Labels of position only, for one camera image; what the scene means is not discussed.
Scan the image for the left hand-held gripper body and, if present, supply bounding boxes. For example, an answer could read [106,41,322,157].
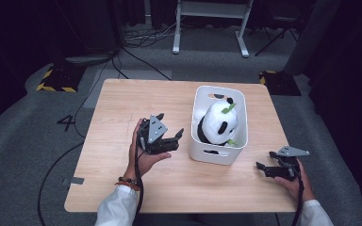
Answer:
[137,114,181,155]

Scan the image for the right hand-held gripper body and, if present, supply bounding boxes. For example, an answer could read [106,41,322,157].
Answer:
[269,145,311,183]

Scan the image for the panda plush toy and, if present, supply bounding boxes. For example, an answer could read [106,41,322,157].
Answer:
[196,97,240,147]

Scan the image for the white plastic basket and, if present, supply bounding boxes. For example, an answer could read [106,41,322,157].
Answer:
[188,85,250,167]

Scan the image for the person's left hand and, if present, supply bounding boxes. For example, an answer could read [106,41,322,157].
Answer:
[127,118,173,181]

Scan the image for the person's right hand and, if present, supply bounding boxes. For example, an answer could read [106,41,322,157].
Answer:
[273,159,316,202]

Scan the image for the black yellow striped floor block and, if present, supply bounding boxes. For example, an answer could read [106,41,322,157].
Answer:
[35,63,87,94]
[258,70,303,97]

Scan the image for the grey tape strip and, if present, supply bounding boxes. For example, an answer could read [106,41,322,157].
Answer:
[61,176,86,186]

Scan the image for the black tripod stand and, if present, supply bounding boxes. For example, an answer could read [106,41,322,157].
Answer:
[254,14,300,57]

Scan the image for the grey curtain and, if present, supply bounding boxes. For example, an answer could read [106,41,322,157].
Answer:
[283,0,343,76]

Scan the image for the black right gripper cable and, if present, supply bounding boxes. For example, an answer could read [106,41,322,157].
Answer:
[290,161,306,226]

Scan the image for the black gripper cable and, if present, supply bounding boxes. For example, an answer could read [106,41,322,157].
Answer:
[133,137,145,222]
[290,161,306,226]

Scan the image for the beaded bracelet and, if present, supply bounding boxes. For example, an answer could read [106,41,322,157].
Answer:
[114,176,141,192]

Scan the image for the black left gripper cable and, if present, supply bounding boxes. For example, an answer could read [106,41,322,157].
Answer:
[133,137,145,222]

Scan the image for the bundle of floor cables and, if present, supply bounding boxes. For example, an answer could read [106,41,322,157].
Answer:
[123,17,187,50]

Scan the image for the long black floor cable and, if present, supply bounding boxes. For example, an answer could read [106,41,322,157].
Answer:
[37,53,122,226]

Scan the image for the white metal desk frame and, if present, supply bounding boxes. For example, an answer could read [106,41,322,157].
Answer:
[172,0,255,59]

